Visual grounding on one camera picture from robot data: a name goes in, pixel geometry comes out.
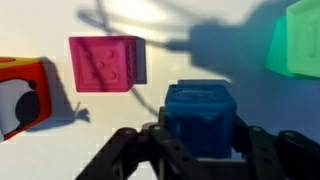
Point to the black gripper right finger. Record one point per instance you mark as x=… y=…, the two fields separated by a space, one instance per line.
x=280 y=156

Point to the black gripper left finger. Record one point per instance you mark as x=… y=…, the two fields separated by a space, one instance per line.
x=140 y=153

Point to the blue block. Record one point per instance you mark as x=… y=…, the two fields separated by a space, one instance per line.
x=200 y=116

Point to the magenta block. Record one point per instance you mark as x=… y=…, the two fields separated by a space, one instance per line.
x=100 y=63

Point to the lime block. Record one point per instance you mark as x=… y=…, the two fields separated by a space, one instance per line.
x=305 y=36

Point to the red block with picture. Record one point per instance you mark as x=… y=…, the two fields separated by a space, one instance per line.
x=33 y=83

